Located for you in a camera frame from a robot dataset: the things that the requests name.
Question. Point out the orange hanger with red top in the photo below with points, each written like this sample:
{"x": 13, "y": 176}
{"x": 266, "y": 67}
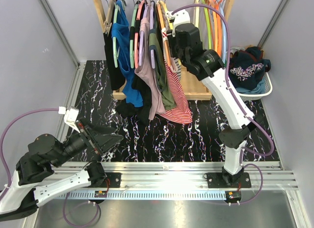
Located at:
{"x": 164, "y": 35}

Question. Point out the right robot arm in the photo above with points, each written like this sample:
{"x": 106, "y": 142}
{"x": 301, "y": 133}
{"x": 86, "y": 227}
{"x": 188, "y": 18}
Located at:
{"x": 209, "y": 69}

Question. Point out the lime green empty hanger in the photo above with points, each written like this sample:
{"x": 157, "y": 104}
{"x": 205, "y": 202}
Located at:
{"x": 208, "y": 25}

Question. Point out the red white striped top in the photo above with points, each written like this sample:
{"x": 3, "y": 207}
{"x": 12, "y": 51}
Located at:
{"x": 181, "y": 113}

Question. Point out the black white striped tank top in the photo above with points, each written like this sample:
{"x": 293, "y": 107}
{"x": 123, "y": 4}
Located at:
{"x": 166, "y": 51}

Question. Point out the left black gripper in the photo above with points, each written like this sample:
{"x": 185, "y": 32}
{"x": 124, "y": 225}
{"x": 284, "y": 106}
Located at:
{"x": 103, "y": 141}

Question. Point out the pink hanger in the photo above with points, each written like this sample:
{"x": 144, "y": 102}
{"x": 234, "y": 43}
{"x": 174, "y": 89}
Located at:
{"x": 141, "y": 7}

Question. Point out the mauve pink top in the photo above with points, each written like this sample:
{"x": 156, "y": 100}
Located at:
{"x": 147, "y": 74}

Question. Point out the aluminium rail base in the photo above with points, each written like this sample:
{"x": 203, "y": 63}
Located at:
{"x": 176, "y": 195}

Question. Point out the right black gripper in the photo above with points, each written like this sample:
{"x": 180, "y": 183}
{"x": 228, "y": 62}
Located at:
{"x": 171, "y": 37}

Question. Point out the wooden clothes rack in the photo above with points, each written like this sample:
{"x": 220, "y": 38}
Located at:
{"x": 192, "y": 87}

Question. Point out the white laundry basket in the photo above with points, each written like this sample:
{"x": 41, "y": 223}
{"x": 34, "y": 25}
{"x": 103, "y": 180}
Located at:
{"x": 257, "y": 90}

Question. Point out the purple hanger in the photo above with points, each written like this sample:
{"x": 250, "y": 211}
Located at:
{"x": 152, "y": 21}

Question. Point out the light blue empty hanger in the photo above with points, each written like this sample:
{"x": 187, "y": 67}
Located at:
{"x": 223, "y": 40}

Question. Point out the wooden clip hanger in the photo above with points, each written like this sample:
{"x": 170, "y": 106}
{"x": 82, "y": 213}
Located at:
{"x": 109, "y": 16}

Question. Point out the yellow plastic hanger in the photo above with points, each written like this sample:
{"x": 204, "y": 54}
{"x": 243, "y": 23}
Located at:
{"x": 164, "y": 13}

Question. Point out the navy printed shirt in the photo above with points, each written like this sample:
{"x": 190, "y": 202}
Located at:
{"x": 247, "y": 71}

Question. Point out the mint green hanger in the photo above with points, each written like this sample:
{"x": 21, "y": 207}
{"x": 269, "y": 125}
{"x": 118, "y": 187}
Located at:
{"x": 115, "y": 46}

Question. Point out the cream empty hanger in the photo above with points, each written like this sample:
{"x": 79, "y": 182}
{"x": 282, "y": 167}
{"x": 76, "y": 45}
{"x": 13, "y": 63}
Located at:
{"x": 196, "y": 13}

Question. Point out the black garment on clip hanger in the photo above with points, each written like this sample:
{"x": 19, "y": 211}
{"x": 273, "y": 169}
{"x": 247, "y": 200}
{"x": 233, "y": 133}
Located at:
{"x": 117, "y": 79}

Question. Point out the blue top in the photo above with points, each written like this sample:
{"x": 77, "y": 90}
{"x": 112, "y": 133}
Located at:
{"x": 133, "y": 96}

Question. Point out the lilac hanger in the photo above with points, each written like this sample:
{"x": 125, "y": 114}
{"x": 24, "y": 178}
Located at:
{"x": 143, "y": 30}

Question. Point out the orange empty hanger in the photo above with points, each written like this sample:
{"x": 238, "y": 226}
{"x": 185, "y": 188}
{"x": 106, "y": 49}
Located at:
{"x": 215, "y": 29}
{"x": 217, "y": 7}

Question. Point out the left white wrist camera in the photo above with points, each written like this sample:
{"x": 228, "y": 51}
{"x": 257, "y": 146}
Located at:
{"x": 70, "y": 116}

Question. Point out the olive green top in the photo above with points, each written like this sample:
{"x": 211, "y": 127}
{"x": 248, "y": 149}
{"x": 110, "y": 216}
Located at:
{"x": 161, "y": 75}

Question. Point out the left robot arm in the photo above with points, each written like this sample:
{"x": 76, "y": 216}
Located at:
{"x": 25, "y": 194}

